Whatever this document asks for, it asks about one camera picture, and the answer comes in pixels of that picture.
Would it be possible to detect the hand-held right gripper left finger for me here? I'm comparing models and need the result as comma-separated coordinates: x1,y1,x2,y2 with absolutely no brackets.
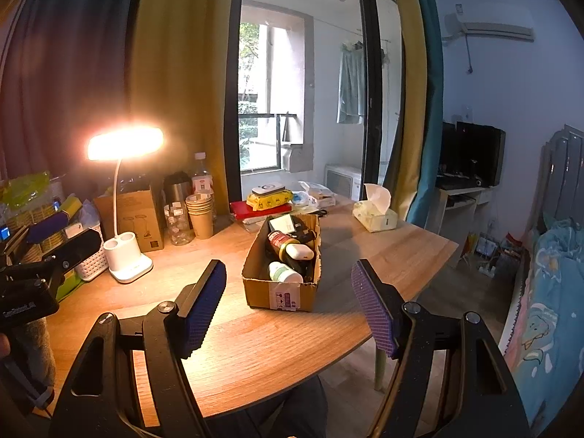
48,259,227,438

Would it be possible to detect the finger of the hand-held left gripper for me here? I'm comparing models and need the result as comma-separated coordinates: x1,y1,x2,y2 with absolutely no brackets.
52,229,103,277
4,212,71,261

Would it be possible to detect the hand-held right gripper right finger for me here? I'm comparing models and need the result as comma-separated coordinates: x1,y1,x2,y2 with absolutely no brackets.
350,259,532,438

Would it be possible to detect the torn cardboard box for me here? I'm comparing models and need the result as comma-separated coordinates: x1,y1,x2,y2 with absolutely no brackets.
242,214,322,312

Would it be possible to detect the black flashlight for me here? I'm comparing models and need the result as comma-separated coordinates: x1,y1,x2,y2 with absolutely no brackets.
292,258,318,284

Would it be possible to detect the white pill bottle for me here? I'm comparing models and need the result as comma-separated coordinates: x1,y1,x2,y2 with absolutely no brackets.
268,261,304,284

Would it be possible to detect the red can with yellow lid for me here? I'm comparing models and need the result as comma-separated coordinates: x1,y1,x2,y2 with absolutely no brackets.
267,230,293,261

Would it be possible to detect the black car key fob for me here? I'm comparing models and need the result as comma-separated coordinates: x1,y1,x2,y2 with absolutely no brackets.
292,218,319,246

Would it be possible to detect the white charger cube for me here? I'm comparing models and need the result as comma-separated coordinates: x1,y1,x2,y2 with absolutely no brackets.
268,215,296,234

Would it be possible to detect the white perforated basket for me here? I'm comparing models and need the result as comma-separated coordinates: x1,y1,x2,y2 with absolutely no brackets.
68,223,110,282

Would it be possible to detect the green packet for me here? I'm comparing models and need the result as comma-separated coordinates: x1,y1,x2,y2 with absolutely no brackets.
59,267,87,299

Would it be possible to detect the yellow-green bag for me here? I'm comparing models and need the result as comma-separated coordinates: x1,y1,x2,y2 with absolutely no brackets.
0,171,51,213

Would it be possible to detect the white desk lamp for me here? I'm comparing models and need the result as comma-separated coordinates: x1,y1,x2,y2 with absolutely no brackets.
87,124,165,284

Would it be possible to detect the pale table leg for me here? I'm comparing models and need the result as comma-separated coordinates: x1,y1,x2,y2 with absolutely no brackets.
373,338,397,393

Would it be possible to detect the brown lamp carton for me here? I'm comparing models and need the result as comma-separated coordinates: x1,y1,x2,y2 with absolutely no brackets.
93,186,165,253

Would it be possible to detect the stack of paper cups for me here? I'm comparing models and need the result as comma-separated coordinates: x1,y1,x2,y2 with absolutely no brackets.
185,190,216,240

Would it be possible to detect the printed glass jar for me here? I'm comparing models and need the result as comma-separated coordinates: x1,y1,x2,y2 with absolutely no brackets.
163,201,191,246

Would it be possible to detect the tissue pack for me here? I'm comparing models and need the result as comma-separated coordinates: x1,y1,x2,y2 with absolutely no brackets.
352,183,399,233

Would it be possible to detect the red flat box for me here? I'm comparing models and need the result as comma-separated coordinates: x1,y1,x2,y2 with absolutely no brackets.
229,201,293,220

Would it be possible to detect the steel thermos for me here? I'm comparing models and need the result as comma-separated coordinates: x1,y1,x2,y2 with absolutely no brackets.
163,171,193,206

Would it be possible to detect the white television stand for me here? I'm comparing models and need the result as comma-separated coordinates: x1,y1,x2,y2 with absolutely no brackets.
435,182,496,247

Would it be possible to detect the yellow wipes pack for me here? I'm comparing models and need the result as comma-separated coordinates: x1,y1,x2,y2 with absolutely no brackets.
246,190,293,211

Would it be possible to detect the clear water bottle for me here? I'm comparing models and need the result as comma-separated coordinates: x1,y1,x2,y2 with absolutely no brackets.
191,152,215,197

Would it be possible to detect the white flat box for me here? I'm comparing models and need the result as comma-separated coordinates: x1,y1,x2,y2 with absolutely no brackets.
303,181,337,208

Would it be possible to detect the person's leg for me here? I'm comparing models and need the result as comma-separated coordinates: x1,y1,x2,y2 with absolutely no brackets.
237,376,329,438

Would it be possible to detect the grey flat gadget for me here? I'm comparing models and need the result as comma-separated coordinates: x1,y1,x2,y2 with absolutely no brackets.
251,182,286,197

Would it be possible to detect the white appliance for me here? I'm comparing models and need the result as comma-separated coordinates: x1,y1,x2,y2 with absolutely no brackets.
324,164,364,197

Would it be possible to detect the dark curtain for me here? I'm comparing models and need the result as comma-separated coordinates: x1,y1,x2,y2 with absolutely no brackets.
0,0,138,192

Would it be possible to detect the printed blanket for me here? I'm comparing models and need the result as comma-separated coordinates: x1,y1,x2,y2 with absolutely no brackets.
499,219,584,430

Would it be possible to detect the black television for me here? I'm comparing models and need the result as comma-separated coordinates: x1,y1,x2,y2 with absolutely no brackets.
442,121,506,188

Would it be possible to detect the balcony railing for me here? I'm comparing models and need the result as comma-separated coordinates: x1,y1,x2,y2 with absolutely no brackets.
239,112,299,147

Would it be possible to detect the yellow curtain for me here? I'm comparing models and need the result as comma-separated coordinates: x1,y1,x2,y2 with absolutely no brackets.
390,0,427,192
130,0,240,220

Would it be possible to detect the teal curtain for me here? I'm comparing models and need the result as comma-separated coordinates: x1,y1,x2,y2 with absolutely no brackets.
406,0,445,229

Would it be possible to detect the hanging pale garment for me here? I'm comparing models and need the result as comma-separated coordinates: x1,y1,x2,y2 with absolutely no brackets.
337,40,367,125

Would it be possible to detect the grey headboard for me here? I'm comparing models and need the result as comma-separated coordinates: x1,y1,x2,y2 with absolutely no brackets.
536,123,584,233

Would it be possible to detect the white air conditioner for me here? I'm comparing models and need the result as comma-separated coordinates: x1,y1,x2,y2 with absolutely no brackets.
445,11,535,44

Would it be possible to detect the black sliding door frame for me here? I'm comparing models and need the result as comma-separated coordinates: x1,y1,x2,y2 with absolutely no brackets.
223,0,404,220

